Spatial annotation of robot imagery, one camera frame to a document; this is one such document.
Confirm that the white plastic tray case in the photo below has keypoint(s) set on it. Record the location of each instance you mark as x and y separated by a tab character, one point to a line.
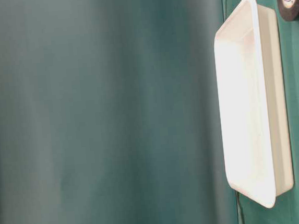
254	123

